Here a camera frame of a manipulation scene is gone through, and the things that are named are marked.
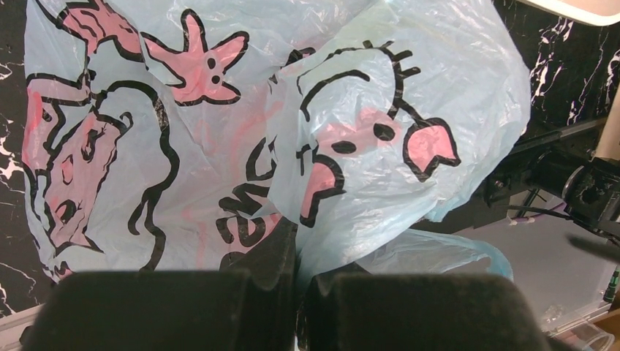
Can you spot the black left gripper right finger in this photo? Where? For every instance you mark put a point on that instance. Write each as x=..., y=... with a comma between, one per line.
x=351, y=309

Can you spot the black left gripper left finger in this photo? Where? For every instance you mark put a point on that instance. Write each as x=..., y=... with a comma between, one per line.
x=246, y=306

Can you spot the light blue printed plastic bag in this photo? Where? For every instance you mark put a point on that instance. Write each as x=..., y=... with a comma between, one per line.
x=175, y=135

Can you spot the cream canvas tote bag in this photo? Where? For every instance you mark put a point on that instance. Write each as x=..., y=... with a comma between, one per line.
x=608, y=146

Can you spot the white rectangular tray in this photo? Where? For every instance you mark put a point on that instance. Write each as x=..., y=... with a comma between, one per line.
x=589, y=12

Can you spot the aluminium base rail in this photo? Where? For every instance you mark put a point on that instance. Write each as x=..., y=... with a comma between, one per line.
x=13, y=327

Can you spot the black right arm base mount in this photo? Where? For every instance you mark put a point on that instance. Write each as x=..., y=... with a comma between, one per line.
x=562, y=163

